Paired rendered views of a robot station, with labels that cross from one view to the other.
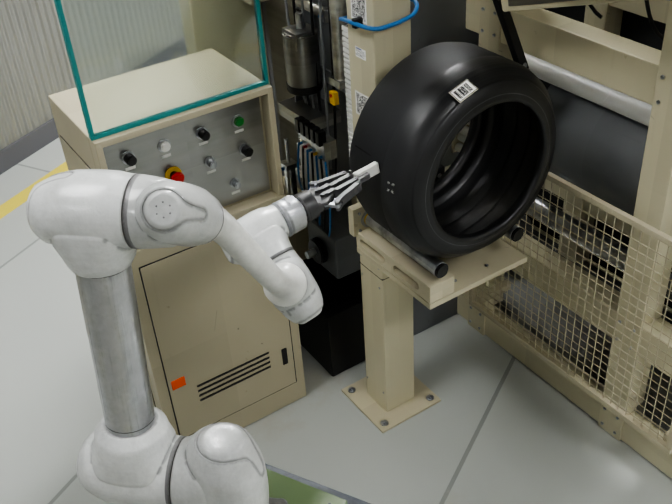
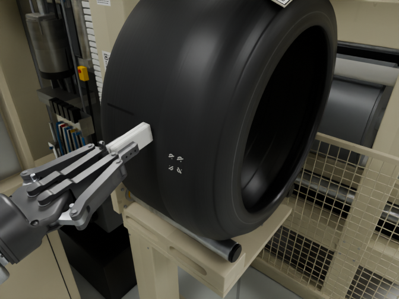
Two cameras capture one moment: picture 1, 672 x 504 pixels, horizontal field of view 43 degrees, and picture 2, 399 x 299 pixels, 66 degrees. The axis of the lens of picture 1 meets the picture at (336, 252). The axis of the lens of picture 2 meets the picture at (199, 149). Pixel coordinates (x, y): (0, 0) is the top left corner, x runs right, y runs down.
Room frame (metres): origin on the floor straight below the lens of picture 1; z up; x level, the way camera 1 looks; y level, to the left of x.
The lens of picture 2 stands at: (1.46, -0.05, 1.46)
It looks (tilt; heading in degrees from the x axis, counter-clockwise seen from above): 32 degrees down; 340
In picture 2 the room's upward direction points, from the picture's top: straight up
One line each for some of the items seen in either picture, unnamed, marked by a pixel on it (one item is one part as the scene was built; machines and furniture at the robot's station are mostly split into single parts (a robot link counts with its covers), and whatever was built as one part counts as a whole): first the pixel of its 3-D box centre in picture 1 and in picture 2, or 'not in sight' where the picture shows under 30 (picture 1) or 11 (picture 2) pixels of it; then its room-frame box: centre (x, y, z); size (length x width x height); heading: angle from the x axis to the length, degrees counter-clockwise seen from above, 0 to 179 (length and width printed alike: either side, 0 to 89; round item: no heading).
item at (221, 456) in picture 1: (223, 473); not in sight; (1.19, 0.27, 0.92); 0.18 x 0.16 x 0.22; 78
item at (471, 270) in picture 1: (440, 253); (209, 216); (2.08, -0.31, 0.80); 0.37 x 0.36 x 0.02; 121
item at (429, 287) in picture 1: (403, 260); (178, 235); (2.00, -0.19, 0.84); 0.36 x 0.09 x 0.06; 31
